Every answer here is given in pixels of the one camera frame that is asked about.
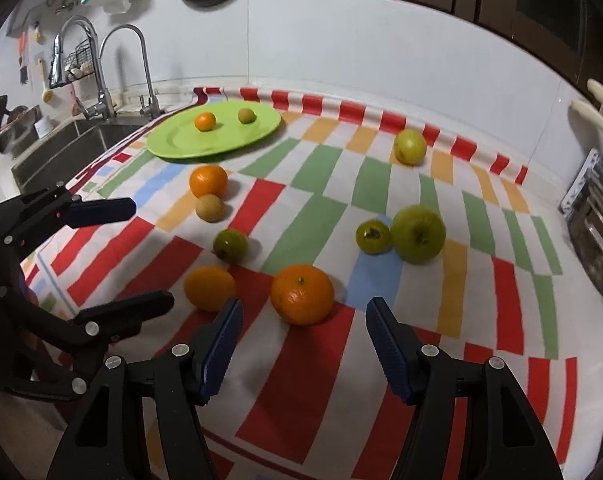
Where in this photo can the yellow-green apple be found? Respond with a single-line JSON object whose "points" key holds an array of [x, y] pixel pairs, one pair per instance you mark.
{"points": [[410, 146]]}

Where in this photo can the dark green mandarin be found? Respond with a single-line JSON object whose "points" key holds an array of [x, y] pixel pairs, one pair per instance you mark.
{"points": [[230, 245]]}

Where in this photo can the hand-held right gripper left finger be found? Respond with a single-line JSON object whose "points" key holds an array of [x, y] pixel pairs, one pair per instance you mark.
{"points": [[224, 345]]}

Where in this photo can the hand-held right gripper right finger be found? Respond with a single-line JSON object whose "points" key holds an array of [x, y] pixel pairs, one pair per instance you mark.
{"points": [[387, 347]]}

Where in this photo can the chrome spring faucet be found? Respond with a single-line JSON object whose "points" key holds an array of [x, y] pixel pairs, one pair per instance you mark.
{"points": [[97, 55]]}

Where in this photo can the green plate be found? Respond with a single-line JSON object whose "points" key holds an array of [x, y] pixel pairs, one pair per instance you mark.
{"points": [[221, 142]]}

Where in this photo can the green apple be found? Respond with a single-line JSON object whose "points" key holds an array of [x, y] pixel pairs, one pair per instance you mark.
{"points": [[419, 234]]}

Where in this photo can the steel pot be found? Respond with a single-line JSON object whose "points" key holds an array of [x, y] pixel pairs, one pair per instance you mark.
{"points": [[594, 245]]}

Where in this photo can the green persimmon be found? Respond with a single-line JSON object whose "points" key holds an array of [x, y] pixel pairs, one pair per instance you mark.
{"points": [[374, 236]]}

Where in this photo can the small brown-green fruit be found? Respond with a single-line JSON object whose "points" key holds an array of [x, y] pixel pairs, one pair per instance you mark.
{"points": [[247, 115]]}

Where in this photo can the brown kiwi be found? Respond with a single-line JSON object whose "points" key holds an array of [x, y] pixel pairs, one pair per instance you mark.
{"points": [[210, 208]]}

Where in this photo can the colourful striped tablecloth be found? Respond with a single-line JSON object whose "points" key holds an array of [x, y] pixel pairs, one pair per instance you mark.
{"points": [[321, 200]]}

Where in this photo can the steel kitchen sink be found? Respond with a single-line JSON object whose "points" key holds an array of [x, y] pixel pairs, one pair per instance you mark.
{"points": [[61, 145]]}

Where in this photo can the chrome gooseneck faucet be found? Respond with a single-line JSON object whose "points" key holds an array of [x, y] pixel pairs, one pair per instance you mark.
{"points": [[146, 70]]}

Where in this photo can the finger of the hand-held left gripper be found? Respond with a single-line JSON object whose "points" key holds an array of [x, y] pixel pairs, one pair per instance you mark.
{"points": [[103, 210], [131, 307]]}

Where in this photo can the large orange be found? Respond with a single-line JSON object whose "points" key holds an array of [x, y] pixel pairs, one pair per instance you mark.
{"points": [[302, 294]]}

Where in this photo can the medium round orange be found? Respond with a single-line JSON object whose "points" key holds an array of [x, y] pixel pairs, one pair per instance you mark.
{"points": [[209, 181]]}

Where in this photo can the small mandarin orange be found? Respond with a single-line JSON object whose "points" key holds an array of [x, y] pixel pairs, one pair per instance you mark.
{"points": [[205, 121]]}

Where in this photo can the oval orange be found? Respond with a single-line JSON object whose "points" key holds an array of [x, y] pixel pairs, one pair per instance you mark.
{"points": [[209, 287]]}

